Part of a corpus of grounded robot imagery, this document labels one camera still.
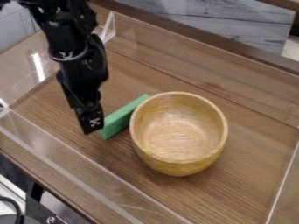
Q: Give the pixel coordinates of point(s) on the green rectangular block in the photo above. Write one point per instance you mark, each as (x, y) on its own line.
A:
(118, 120)

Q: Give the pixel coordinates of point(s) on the brown wooden bowl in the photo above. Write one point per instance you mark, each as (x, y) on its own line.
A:
(179, 132)

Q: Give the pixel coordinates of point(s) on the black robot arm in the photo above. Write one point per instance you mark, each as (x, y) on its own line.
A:
(67, 22)

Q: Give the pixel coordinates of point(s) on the black table leg frame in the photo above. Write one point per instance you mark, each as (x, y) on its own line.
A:
(35, 209)

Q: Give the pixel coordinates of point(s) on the clear acrylic corner bracket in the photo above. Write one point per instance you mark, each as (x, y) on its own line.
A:
(106, 31)

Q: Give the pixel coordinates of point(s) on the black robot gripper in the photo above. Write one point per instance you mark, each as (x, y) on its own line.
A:
(83, 61)

